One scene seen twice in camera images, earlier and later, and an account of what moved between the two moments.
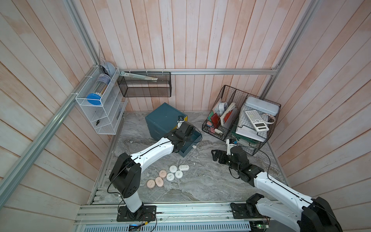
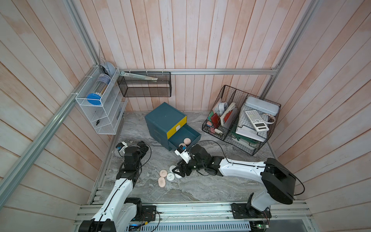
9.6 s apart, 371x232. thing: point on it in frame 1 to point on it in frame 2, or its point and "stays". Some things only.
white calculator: x=257 y=121 stays
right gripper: x=223 y=154 to x=181 y=166
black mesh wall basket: x=145 y=84 stays
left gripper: x=188 y=137 to x=145 y=148
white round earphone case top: x=173 y=168 stays
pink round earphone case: x=162 y=173 stays
